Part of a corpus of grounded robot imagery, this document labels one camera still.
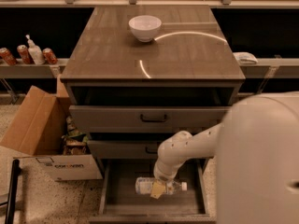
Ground open cardboard box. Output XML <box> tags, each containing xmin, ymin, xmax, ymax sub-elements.
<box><xmin>1</xmin><ymin>81</ymin><xmax>102</xmax><ymax>181</ymax></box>

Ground grey middle drawer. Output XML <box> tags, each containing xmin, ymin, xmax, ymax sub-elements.
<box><xmin>88</xmin><ymin>133</ymin><xmax>171</xmax><ymax>159</ymax></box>

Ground folded white cloth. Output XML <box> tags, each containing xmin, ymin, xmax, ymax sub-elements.
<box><xmin>234</xmin><ymin>52</ymin><xmax>258</xmax><ymax>64</ymax></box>

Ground red soda can left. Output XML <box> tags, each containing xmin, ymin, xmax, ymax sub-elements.
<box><xmin>0</xmin><ymin>48</ymin><xmax>17</xmax><ymax>65</ymax></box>

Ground grey bottom drawer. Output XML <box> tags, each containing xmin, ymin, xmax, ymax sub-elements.
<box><xmin>90</xmin><ymin>160</ymin><xmax>216</xmax><ymax>224</ymax></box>

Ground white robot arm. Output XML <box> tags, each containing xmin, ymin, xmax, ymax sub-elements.
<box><xmin>154</xmin><ymin>91</ymin><xmax>299</xmax><ymax>224</ymax></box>

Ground white pump bottle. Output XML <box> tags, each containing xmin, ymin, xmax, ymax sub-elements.
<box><xmin>25</xmin><ymin>35</ymin><xmax>45</xmax><ymax>65</ymax></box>

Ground black chair leg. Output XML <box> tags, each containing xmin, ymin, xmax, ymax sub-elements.
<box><xmin>5</xmin><ymin>160</ymin><xmax>21</xmax><ymax>224</ymax></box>

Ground white ceramic bowl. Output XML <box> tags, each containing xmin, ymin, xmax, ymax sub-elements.
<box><xmin>128</xmin><ymin>15</ymin><xmax>162</xmax><ymax>42</ymax></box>

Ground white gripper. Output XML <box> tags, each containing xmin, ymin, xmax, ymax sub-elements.
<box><xmin>150</xmin><ymin>159</ymin><xmax>182</xmax><ymax>199</ymax></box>

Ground grey low shelf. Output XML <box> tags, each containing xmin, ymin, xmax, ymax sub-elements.
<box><xmin>0</xmin><ymin>59</ymin><xmax>68</xmax><ymax>78</ymax></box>

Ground red soda can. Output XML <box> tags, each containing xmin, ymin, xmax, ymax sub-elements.
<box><xmin>43</xmin><ymin>48</ymin><xmax>58</xmax><ymax>64</ymax></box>
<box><xmin>17</xmin><ymin>45</ymin><xmax>33</xmax><ymax>64</ymax></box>
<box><xmin>0</xmin><ymin>48</ymin><xmax>17</xmax><ymax>65</ymax></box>

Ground red soda can middle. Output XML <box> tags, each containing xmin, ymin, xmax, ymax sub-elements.
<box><xmin>17</xmin><ymin>45</ymin><xmax>33</xmax><ymax>64</ymax></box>

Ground clear plastic water bottle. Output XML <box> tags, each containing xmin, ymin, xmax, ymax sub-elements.
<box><xmin>135</xmin><ymin>177</ymin><xmax>188</xmax><ymax>195</ymax></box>

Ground grey drawer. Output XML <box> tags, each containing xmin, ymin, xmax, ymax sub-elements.
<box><xmin>90</xmin><ymin>160</ymin><xmax>216</xmax><ymax>224</ymax></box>
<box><xmin>69</xmin><ymin>86</ymin><xmax>232</xmax><ymax>133</ymax></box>
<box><xmin>88</xmin><ymin>133</ymin><xmax>171</xmax><ymax>159</ymax></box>

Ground grey drawer cabinet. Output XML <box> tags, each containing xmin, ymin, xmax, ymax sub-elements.
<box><xmin>60</xmin><ymin>5</ymin><xmax>247</xmax><ymax>173</ymax></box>

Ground snack packets in box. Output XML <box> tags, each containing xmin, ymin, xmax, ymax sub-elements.
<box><xmin>62</xmin><ymin>116</ymin><xmax>88</xmax><ymax>155</ymax></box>

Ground grey top drawer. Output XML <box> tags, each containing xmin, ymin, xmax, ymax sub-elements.
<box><xmin>69</xmin><ymin>86</ymin><xmax>232</xmax><ymax>133</ymax></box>

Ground red soda can right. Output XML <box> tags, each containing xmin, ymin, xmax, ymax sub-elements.
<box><xmin>43</xmin><ymin>48</ymin><xmax>58</xmax><ymax>64</ymax></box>

